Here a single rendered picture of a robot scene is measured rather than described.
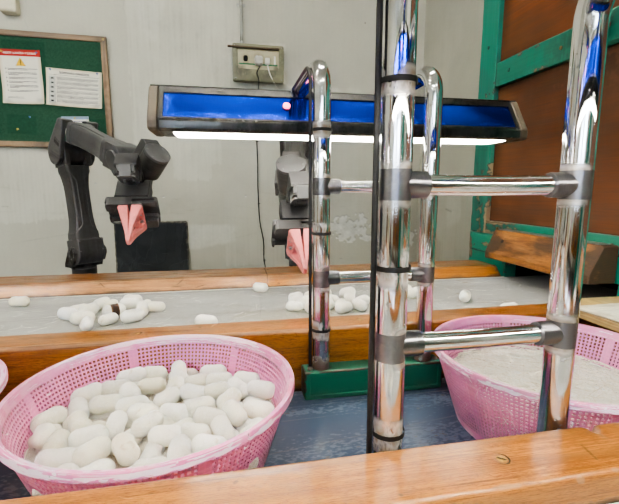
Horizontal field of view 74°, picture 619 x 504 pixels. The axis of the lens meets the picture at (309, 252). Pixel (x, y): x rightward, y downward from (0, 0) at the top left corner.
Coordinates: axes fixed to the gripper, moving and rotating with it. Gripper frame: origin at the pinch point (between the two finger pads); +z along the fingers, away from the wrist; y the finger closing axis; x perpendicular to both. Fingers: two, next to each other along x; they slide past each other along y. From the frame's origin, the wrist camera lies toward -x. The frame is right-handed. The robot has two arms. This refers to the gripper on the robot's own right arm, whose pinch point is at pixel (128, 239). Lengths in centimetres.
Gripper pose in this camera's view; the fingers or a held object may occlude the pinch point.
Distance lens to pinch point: 89.0
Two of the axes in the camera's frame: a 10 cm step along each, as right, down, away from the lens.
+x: -1.2, 6.6, 7.4
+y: 9.8, -0.3, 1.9
